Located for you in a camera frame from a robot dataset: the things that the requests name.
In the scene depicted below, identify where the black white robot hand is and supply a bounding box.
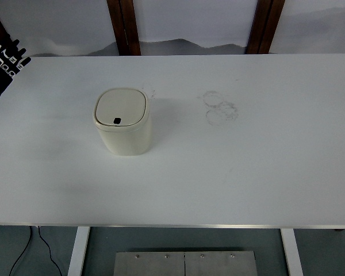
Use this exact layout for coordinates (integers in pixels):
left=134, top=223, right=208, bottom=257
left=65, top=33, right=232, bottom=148
left=0, top=39, right=31, bottom=78

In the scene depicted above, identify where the cream plastic trash can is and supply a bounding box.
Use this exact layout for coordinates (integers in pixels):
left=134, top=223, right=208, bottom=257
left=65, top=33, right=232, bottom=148
left=93, top=87, right=152, bottom=156

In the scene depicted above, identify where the grey metal base plate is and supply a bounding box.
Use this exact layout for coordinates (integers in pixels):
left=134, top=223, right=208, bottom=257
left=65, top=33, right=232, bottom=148
left=113, top=251, right=258, bottom=275

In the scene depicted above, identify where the brown wooden frame post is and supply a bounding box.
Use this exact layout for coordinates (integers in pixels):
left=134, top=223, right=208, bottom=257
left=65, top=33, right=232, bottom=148
left=245, top=0, right=285, bottom=54
left=106, top=0, right=141, bottom=56

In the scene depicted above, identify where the black floor cable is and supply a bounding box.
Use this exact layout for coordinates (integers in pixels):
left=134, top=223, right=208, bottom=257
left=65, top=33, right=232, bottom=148
left=7, top=226, right=64, bottom=276

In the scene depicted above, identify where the right white table leg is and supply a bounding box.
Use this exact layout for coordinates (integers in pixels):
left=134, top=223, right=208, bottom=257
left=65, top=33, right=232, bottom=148
left=281, top=228, right=304, bottom=276

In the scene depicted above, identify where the white table leg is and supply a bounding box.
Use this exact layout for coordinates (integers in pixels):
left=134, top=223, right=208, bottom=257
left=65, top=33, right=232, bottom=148
left=67, top=227, right=90, bottom=276
left=281, top=228, right=304, bottom=276

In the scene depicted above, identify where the left brown wooden frame post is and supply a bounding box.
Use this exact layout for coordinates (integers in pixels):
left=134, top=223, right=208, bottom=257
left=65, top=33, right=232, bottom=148
left=106, top=0, right=141, bottom=56

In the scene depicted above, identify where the left white table leg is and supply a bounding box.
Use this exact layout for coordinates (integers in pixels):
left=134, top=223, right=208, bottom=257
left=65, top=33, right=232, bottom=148
left=67, top=227, right=90, bottom=276

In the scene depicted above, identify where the right brown wooden frame post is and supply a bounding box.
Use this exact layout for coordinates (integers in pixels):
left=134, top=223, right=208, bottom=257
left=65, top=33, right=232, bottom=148
left=245, top=0, right=285, bottom=54

